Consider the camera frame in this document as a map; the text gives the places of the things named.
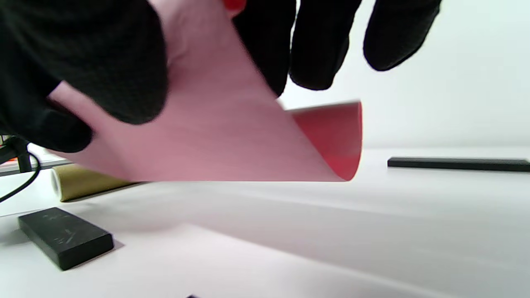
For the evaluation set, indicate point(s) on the person's right hand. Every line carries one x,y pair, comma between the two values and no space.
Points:
83,49

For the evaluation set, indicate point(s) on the brown cardboard mailing tube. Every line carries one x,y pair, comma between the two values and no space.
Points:
91,182

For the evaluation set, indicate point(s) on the pink paper sheet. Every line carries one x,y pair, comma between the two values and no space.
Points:
215,136

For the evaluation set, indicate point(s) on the black paperweight bar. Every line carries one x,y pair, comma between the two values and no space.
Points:
66,238
455,164

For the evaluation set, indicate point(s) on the black stand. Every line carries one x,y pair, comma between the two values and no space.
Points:
22,159

